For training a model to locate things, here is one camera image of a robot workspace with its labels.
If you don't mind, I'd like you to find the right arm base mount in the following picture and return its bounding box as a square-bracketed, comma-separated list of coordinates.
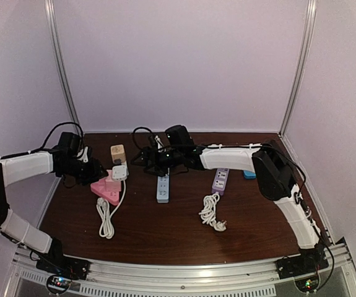
[276, 244, 329, 279]

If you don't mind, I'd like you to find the aluminium post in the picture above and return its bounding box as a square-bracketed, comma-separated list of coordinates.
[279, 0, 318, 137]
[44, 0, 79, 124]

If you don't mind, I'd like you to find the right aluminium post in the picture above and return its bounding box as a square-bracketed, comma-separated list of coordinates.
[279, 0, 318, 137]

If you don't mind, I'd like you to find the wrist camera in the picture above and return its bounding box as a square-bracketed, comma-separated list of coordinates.
[56, 132, 82, 156]
[165, 124, 194, 146]

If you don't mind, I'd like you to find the white cable of purple strip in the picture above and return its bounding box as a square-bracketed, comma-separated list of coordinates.
[199, 193, 228, 232]

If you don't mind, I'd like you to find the aluminium front rail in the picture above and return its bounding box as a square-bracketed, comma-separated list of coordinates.
[1, 243, 356, 296]

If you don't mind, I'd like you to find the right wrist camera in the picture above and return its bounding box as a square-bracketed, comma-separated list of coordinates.
[165, 124, 194, 146]

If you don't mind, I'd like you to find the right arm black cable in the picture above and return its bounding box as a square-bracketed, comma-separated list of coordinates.
[132, 126, 158, 155]

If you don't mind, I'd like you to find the pink triangular power strip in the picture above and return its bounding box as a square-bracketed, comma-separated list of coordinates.
[90, 179, 120, 206]

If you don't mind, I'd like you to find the blue plug adapter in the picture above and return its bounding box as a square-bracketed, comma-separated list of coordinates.
[243, 170, 256, 179]

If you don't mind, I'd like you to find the black plug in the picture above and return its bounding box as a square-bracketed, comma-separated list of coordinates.
[113, 159, 122, 165]

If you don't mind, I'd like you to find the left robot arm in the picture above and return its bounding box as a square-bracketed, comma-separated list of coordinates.
[0, 148, 107, 275]

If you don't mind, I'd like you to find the light blue power strip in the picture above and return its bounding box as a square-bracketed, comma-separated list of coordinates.
[156, 175, 170, 204]

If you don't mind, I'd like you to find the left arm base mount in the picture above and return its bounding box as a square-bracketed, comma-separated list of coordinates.
[35, 247, 90, 280]

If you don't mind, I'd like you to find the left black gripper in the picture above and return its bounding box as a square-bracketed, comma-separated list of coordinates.
[60, 157, 108, 186]

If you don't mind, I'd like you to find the white power strip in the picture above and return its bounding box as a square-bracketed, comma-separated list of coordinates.
[112, 159, 129, 180]

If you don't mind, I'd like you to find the pink cube socket adapter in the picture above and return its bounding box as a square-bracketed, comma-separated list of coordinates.
[104, 170, 121, 192]

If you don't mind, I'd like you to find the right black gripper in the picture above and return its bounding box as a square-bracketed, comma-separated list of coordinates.
[131, 147, 183, 178]

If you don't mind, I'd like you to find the white pink plug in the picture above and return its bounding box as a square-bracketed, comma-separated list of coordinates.
[111, 165, 128, 181]

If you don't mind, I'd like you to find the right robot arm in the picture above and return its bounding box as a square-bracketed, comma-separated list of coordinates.
[131, 143, 321, 273]

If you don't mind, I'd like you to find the left aluminium post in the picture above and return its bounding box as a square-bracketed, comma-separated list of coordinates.
[44, 0, 79, 124]

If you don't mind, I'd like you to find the beige cube charger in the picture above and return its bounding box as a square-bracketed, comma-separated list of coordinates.
[110, 144, 126, 163]

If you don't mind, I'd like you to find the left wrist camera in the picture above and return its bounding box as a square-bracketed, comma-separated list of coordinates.
[56, 132, 82, 156]

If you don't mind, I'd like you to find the purple power strip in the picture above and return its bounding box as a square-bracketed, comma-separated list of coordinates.
[211, 168, 229, 196]

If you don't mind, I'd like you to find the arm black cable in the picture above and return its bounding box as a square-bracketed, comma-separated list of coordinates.
[0, 122, 84, 161]
[132, 126, 158, 155]

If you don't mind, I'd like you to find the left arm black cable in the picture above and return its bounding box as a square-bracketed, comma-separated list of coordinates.
[0, 122, 84, 161]

